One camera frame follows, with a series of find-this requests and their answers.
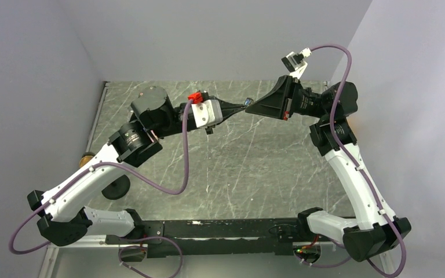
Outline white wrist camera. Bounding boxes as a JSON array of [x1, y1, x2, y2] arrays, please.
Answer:
[[281, 47, 312, 79], [188, 91, 223, 128]]

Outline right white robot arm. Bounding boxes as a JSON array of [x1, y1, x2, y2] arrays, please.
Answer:
[[245, 75, 411, 262]]

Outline round gold black disc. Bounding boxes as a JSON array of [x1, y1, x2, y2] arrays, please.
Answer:
[[101, 175, 130, 200]]

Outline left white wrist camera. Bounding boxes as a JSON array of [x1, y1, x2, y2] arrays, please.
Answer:
[[188, 91, 223, 128]]

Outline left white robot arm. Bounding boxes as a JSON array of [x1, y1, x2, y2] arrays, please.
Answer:
[[28, 86, 246, 246]]

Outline aluminium frame rail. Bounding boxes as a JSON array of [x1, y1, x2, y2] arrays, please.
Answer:
[[38, 230, 112, 278]]

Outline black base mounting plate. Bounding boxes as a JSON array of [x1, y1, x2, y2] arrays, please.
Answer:
[[105, 218, 319, 258]]

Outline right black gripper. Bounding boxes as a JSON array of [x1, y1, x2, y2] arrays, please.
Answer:
[[245, 75, 329, 120]]

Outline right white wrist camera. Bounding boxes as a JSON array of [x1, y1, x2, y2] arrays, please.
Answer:
[[281, 47, 312, 79]]

